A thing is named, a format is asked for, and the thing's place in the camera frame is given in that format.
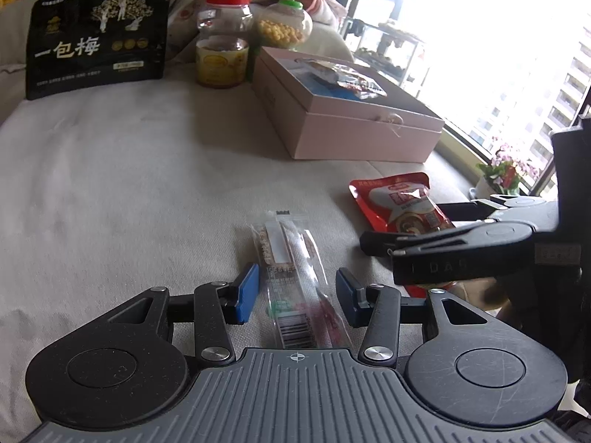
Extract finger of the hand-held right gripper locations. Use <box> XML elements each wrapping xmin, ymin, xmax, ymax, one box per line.
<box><xmin>435</xmin><ymin>193</ymin><xmax>560</xmax><ymax>224</ymax></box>
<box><xmin>359</xmin><ymin>220</ymin><xmax>539</xmax><ymax>288</ymax></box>

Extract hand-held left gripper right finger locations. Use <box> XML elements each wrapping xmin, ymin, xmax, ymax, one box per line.
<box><xmin>335</xmin><ymin>267</ymin><xmax>493</xmax><ymax>366</ymax></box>

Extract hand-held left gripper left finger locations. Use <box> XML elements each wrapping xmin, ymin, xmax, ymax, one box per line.
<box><xmin>106</xmin><ymin>262</ymin><xmax>260</xmax><ymax>365</ymax></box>

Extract clear red-print packet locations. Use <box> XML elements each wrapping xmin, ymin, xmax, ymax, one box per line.
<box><xmin>281</xmin><ymin>215</ymin><xmax>354</xmax><ymax>350</ymax></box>

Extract red and white snack packet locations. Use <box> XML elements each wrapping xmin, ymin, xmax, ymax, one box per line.
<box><xmin>348</xmin><ymin>172</ymin><xmax>458</xmax><ymax>299</ymax></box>

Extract pink box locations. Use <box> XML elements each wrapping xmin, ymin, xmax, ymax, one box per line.
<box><xmin>251</xmin><ymin>46</ymin><xmax>446</xmax><ymax>164</ymax></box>

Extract blue snack packet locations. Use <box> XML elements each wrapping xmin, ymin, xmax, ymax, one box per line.
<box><xmin>306</xmin><ymin>74</ymin><xmax>371</xmax><ymax>101</ymax></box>

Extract small white snack packet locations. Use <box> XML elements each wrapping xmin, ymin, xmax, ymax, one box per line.
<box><xmin>304</xmin><ymin>56</ymin><xmax>355</xmax><ymax>83</ymax></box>

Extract potted pink flowers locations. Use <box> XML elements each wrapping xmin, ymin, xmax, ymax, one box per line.
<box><xmin>472</xmin><ymin>144</ymin><xmax>542</xmax><ymax>200</ymax></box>

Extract metal shelf rack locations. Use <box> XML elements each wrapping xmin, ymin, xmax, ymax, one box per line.
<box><xmin>341</xmin><ymin>15</ymin><xmax>431</xmax><ymax>89</ymax></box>

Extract red-lid plastic jar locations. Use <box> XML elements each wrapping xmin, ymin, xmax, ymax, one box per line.
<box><xmin>194</xmin><ymin>0</ymin><xmax>254</xmax><ymax>90</ymax></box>

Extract green-lid plastic jar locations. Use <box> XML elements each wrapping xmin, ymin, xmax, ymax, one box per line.
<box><xmin>252</xmin><ymin>0</ymin><xmax>314</xmax><ymax>56</ymax></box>

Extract black snack bag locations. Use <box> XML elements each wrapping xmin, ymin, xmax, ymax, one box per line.
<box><xmin>25</xmin><ymin>0</ymin><xmax>175</xmax><ymax>101</ymax></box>

